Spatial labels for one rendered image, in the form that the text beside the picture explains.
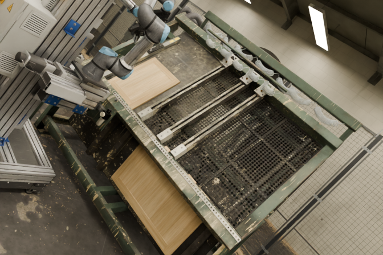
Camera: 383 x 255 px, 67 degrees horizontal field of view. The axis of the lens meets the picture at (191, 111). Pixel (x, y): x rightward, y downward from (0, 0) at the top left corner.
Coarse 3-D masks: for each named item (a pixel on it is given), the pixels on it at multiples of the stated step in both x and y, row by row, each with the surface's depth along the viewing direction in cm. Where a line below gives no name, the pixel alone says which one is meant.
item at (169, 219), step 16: (128, 160) 270; (144, 160) 263; (112, 176) 274; (128, 176) 267; (144, 176) 260; (160, 176) 253; (128, 192) 263; (144, 192) 257; (160, 192) 250; (176, 192) 244; (144, 208) 254; (160, 208) 247; (176, 208) 241; (144, 224) 250; (160, 224) 244; (176, 224) 239; (192, 224) 233; (160, 240) 241; (176, 240) 236
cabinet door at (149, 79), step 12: (156, 60) 300; (144, 72) 290; (156, 72) 290; (168, 72) 291; (120, 84) 279; (132, 84) 280; (144, 84) 280; (156, 84) 281; (168, 84) 281; (132, 96) 271; (144, 96) 271; (132, 108) 262
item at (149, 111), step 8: (224, 64) 289; (208, 72) 286; (216, 72) 287; (224, 72) 296; (200, 80) 283; (208, 80) 285; (184, 88) 273; (192, 88) 275; (168, 96) 266; (176, 96) 266; (184, 96) 275; (160, 104) 260; (168, 104) 265; (144, 112) 254; (152, 112) 256; (144, 120) 256
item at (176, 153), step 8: (256, 88) 272; (272, 88) 273; (256, 96) 274; (240, 104) 264; (248, 104) 265; (232, 112) 260; (240, 112) 262; (216, 120) 252; (224, 120) 253; (208, 128) 247; (216, 128) 249; (200, 136) 242; (208, 136) 249; (184, 144) 237; (192, 144) 237; (176, 152) 232; (184, 152) 237
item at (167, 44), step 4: (176, 40) 317; (180, 40) 321; (164, 44) 312; (168, 44) 312; (172, 44) 317; (160, 48) 308; (164, 48) 312; (152, 52) 304; (156, 52) 308; (144, 56) 300; (148, 56) 304; (140, 60) 300; (104, 72) 284; (108, 72) 284; (104, 76) 281; (108, 76) 285
